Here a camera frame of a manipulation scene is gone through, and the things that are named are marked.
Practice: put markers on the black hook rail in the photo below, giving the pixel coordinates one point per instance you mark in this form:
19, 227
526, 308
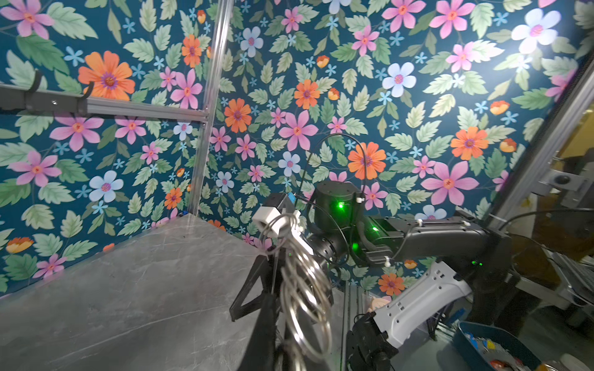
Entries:
33, 99

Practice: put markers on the steel key holder plate with rings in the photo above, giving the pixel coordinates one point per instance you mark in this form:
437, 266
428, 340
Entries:
296, 315

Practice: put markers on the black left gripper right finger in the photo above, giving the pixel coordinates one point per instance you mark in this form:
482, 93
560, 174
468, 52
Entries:
296, 358

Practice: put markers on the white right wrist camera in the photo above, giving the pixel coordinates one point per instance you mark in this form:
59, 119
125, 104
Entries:
274, 215

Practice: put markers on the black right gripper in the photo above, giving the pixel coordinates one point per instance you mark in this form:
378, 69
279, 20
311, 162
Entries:
313, 285

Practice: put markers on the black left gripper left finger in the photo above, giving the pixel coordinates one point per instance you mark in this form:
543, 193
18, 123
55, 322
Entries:
260, 352

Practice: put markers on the aluminium frame post back right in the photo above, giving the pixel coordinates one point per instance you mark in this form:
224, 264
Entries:
225, 11

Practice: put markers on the blue parts bin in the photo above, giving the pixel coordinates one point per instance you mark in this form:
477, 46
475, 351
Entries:
490, 348

